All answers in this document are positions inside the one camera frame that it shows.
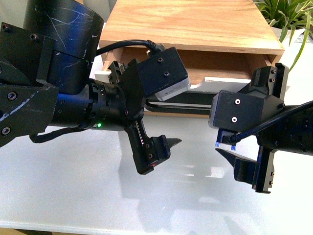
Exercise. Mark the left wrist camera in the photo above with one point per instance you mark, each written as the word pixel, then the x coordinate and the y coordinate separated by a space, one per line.
pixel 163 75

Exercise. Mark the white plant pot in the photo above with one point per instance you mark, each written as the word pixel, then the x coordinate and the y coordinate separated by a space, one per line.
pixel 290 36

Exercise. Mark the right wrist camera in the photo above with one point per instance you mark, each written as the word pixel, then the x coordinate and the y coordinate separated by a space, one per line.
pixel 233 112

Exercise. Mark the wooden drawer cabinet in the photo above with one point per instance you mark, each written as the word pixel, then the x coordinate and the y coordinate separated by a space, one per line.
pixel 205 25

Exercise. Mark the spider plant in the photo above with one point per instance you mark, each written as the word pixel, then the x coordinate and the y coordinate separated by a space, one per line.
pixel 288 14

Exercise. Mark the black drawer handle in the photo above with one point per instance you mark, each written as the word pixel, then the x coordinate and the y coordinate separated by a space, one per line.
pixel 196 103

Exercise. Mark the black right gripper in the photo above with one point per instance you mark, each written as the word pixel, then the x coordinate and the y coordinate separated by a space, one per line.
pixel 270 81

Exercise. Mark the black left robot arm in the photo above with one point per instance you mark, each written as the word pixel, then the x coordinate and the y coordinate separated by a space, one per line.
pixel 46 90

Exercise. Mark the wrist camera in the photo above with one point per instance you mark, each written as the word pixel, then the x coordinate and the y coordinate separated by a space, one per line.
pixel 233 112
pixel 163 75

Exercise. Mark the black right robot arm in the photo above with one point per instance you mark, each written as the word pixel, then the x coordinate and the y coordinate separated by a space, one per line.
pixel 291 130

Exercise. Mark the white front wooden drawer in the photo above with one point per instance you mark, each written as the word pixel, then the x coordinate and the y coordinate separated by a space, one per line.
pixel 200 62

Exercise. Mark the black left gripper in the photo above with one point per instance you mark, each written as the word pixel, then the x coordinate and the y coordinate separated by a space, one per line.
pixel 119 106

